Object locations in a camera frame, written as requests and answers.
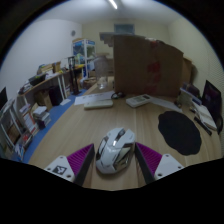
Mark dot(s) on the round wall clock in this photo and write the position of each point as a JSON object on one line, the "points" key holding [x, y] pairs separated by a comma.
{"points": [[73, 33]]}

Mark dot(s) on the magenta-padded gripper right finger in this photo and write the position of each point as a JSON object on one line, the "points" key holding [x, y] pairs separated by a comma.
{"points": [[150, 159]]}

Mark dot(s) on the white open book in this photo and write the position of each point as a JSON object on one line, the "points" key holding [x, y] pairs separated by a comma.
{"points": [[206, 116]]}

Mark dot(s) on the black scalloped mouse pad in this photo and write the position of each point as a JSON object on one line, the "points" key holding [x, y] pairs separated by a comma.
{"points": [[180, 132]]}

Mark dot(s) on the book-filled shelf unit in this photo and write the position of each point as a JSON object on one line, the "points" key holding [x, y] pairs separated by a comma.
{"points": [[30, 113]]}

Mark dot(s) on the small brown cardboard box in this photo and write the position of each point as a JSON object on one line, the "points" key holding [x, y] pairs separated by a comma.
{"points": [[187, 70]]}

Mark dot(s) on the glass display cabinet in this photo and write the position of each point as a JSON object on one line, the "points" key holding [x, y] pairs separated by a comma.
{"points": [[82, 53]]}

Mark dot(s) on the ceiling tube light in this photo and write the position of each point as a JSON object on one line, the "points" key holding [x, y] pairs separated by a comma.
{"points": [[113, 4]]}

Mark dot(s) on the clear plastic jar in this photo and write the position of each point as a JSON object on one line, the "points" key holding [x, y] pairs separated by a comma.
{"points": [[101, 71]]}

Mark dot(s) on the wall window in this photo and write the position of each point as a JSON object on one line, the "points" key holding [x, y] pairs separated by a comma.
{"points": [[124, 28]]}

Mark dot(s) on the white paper sheet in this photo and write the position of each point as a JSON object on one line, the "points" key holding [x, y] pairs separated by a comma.
{"points": [[95, 96]]}

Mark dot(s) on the blue book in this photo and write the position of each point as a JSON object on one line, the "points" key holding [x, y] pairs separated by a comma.
{"points": [[190, 94]]}

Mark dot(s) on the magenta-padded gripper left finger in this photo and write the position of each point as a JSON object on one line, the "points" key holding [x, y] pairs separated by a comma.
{"points": [[81, 160]]}

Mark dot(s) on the white and black computer mouse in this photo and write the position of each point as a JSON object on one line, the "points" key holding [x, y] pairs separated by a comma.
{"points": [[115, 151]]}

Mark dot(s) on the black monitor screen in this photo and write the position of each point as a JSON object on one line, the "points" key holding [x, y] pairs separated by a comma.
{"points": [[211, 98]]}

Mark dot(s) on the large brown cardboard box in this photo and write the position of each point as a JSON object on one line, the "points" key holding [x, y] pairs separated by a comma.
{"points": [[140, 65]]}

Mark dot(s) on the small black glasses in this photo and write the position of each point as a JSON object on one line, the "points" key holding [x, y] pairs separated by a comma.
{"points": [[117, 95]]}

